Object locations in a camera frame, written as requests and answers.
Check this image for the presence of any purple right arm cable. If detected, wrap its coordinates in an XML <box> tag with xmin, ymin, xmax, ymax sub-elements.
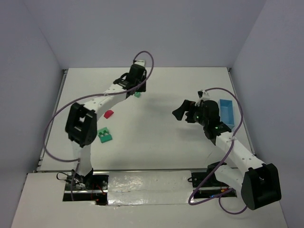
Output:
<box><xmin>188</xmin><ymin>87</ymin><xmax>249</xmax><ymax>216</ymax></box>

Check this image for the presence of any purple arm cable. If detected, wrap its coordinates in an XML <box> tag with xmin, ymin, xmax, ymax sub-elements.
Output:
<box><xmin>43</xmin><ymin>50</ymin><xmax>155</xmax><ymax>201</ymax></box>
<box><xmin>188</xmin><ymin>87</ymin><xmax>249</xmax><ymax>216</ymax></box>

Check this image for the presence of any green arch block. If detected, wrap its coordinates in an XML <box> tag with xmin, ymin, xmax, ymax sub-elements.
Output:
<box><xmin>97</xmin><ymin>127</ymin><xmax>109</xmax><ymax>137</ymax></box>
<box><xmin>99</xmin><ymin>134</ymin><xmax>113</xmax><ymax>143</ymax></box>

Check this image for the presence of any aluminium table edge rail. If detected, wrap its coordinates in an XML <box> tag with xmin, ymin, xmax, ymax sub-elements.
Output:
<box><xmin>227</xmin><ymin>67</ymin><xmax>257</xmax><ymax>157</ymax></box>
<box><xmin>33</xmin><ymin>69</ymin><xmax>68</xmax><ymax>172</ymax></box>

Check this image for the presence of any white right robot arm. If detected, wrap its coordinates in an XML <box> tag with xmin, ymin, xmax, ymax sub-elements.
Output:
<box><xmin>172</xmin><ymin>100</ymin><xmax>282</xmax><ymax>210</ymax></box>

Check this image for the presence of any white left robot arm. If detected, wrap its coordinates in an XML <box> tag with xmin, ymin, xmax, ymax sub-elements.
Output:
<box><xmin>65</xmin><ymin>61</ymin><xmax>147</xmax><ymax>188</ymax></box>

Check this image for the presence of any aluminium table edge rail right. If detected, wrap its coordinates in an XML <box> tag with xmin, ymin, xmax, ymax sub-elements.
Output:
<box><xmin>227</xmin><ymin>67</ymin><xmax>257</xmax><ymax>157</ymax></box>

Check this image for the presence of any white front cover board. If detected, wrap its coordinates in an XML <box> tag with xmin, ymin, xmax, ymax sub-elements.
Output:
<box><xmin>12</xmin><ymin>173</ymin><xmax>287</xmax><ymax>228</ymax></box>

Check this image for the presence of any red wedge block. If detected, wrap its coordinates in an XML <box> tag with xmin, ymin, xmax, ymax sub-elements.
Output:
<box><xmin>104</xmin><ymin>110</ymin><xmax>114</xmax><ymax>119</ymax></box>

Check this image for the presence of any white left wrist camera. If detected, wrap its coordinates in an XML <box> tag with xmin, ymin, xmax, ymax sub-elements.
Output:
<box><xmin>133</xmin><ymin>60</ymin><xmax>146</xmax><ymax>67</ymax></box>

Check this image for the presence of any aluminium table edge rail left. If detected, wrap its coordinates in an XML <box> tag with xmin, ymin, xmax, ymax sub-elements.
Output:
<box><xmin>33</xmin><ymin>69</ymin><xmax>68</xmax><ymax>172</ymax></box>

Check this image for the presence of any blue plastic bin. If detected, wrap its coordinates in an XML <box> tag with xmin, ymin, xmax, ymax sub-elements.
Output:
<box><xmin>218</xmin><ymin>99</ymin><xmax>235</xmax><ymax>130</ymax></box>

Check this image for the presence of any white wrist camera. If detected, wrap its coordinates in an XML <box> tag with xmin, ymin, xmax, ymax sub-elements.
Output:
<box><xmin>133</xmin><ymin>60</ymin><xmax>146</xmax><ymax>67</ymax></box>
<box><xmin>198</xmin><ymin>90</ymin><xmax>210</xmax><ymax>101</ymax></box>

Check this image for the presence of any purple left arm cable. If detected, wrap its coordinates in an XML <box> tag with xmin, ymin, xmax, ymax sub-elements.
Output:
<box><xmin>43</xmin><ymin>50</ymin><xmax>155</xmax><ymax>201</ymax></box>

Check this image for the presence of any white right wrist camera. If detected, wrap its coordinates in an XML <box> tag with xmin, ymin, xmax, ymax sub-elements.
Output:
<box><xmin>198</xmin><ymin>90</ymin><xmax>210</xmax><ymax>101</ymax></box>

